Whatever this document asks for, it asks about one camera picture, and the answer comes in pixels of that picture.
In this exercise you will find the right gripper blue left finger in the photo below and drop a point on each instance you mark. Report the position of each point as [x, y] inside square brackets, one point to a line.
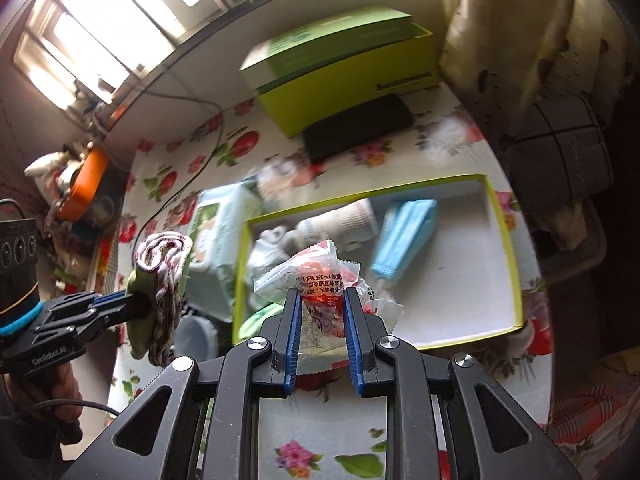
[277, 375]

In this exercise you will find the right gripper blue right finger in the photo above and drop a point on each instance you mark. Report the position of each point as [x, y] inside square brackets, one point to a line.
[362, 332]

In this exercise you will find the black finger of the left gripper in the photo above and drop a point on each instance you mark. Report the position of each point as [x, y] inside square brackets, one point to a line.
[137, 307]

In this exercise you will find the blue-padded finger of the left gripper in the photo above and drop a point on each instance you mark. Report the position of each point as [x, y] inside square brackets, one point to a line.
[115, 300]

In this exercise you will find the red white snack packet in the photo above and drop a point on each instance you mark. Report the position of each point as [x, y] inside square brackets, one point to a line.
[322, 278]

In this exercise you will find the green red-white patterned cloth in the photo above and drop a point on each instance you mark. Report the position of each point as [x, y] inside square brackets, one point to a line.
[161, 268]

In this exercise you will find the person's left hand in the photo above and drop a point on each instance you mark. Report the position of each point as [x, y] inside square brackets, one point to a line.
[20, 393]

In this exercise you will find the light green cloth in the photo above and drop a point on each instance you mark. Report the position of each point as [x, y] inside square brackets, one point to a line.
[252, 326]

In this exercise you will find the grey white sock pair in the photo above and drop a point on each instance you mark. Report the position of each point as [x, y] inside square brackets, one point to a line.
[267, 254]

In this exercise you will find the round clear lidded container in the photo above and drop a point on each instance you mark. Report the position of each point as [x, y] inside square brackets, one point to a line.
[196, 337]

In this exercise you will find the white rolled bandage sock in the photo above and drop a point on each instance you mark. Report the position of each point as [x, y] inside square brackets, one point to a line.
[348, 227]

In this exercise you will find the wet wipes pack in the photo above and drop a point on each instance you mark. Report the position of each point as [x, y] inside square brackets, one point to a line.
[215, 231]

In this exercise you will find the yellow-green shallow box tray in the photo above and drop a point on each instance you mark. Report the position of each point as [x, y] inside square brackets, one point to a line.
[444, 253]

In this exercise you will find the orange basin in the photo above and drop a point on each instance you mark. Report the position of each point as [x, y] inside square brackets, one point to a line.
[84, 187]

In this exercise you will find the blue face mask pack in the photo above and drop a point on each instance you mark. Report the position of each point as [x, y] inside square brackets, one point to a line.
[407, 227]

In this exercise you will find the white plastic bag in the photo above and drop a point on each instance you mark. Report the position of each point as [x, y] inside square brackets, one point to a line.
[47, 163]

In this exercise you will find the black phone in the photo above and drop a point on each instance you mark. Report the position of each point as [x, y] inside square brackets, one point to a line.
[358, 125]

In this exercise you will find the red plaid fabric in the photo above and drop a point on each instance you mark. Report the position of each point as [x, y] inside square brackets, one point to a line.
[593, 424]

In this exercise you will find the green white carton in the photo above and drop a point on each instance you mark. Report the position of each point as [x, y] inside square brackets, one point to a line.
[308, 47]

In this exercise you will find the yellow-green cardboard box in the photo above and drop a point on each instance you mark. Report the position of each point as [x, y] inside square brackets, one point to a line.
[399, 68]

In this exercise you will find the window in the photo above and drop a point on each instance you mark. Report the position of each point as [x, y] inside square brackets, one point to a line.
[83, 51]

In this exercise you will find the grey checked cushion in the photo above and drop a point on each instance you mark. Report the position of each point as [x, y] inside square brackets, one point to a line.
[557, 156]

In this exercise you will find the beige spotted curtain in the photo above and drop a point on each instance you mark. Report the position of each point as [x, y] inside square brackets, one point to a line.
[500, 56]

